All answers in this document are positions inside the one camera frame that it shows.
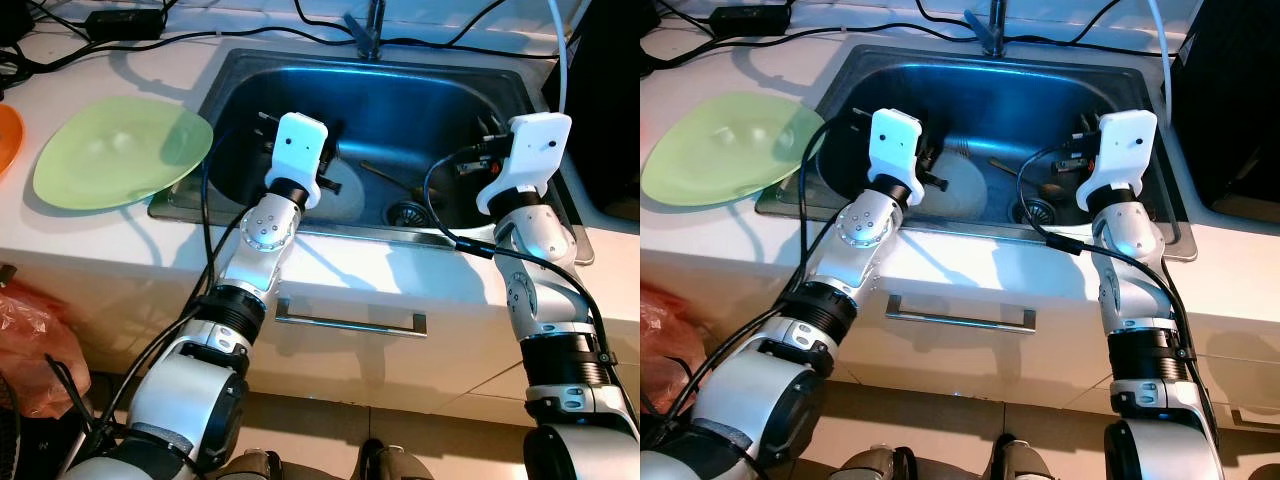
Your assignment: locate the white kitchen cabinet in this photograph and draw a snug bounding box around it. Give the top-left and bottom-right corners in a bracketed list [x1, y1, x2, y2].
[640, 250, 1280, 441]
[0, 250, 641, 431]

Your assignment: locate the metal sink drain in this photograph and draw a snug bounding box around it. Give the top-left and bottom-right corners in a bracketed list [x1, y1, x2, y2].
[1010, 197, 1057, 227]
[385, 200, 431, 229]

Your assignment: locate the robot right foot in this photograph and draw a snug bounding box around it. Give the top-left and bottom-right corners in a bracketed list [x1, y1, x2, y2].
[985, 435, 1058, 480]
[358, 438, 438, 480]

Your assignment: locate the orange plate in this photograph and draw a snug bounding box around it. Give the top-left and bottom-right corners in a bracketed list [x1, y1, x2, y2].
[0, 103, 25, 179]

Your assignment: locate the chrome faucet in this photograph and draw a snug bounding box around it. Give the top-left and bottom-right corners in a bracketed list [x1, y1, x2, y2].
[343, 0, 388, 61]
[963, 0, 1009, 58]

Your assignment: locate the white hose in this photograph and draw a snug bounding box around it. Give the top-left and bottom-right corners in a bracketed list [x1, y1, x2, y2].
[545, 0, 573, 113]
[1147, 0, 1174, 101]

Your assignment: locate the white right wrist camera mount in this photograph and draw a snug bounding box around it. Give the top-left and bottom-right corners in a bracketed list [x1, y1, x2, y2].
[1075, 109, 1159, 213]
[475, 111, 574, 217]

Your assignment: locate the metal cabinet handle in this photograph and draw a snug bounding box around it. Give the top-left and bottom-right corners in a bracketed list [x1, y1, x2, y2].
[884, 292, 1039, 334]
[273, 297, 429, 339]

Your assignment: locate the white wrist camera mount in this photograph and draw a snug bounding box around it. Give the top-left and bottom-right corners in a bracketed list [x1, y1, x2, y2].
[1075, 109, 1159, 213]
[264, 112, 331, 209]
[867, 107, 923, 206]
[475, 111, 574, 217]

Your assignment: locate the light green plate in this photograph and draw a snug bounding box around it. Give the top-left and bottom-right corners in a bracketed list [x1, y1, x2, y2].
[641, 91, 827, 209]
[32, 95, 215, 212]

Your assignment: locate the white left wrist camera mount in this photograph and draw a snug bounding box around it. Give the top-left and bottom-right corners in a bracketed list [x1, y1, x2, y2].
[264, 112, 331, 209]
[867, 107, 923, 206]

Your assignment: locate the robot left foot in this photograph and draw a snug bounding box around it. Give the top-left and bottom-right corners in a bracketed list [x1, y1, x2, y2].
[828, 445, 916, 480]
[215, 448, 289, 480]

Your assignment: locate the red plastic bag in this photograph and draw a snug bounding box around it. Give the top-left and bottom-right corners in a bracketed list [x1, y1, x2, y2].
[640, 288, 693, 413]
[0, 280, 93, 419]

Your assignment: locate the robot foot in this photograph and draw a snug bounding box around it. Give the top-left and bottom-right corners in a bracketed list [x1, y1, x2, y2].
[828, 445, 916, 480]
[985, 435, 1058, 480]
[358, 438, 438, 480]
[215, 448, 289, 480]

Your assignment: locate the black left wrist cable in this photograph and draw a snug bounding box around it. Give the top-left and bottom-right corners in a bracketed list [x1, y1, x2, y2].
[198, 128, 273, 301]
[796, 115, 871, 296]

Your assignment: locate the stainless steel sink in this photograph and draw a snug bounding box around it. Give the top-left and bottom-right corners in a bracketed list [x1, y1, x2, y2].
[755, 43, 1198, 263]
[148, 47, 598, 266]

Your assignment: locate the black countertop appliance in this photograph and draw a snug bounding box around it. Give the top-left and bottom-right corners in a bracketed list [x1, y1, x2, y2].
[1170, 0, 1280, 213]

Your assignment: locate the black power adapter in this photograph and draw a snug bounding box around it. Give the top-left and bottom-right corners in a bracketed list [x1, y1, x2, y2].
[85, 8, 169, 41]
[708, 5, 793, 36]

